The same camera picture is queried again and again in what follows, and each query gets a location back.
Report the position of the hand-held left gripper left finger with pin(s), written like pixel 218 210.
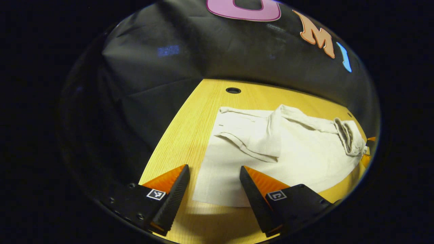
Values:
pixel 173 203

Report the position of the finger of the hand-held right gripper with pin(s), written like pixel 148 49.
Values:
pixel 366 160
pixel 372 144

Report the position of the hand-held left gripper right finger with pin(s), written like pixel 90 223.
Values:
pixel 256 203

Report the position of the white jeans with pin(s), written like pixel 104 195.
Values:
pixel 305 159

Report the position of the black backdrop cloth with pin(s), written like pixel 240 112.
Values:
pixel 152 84

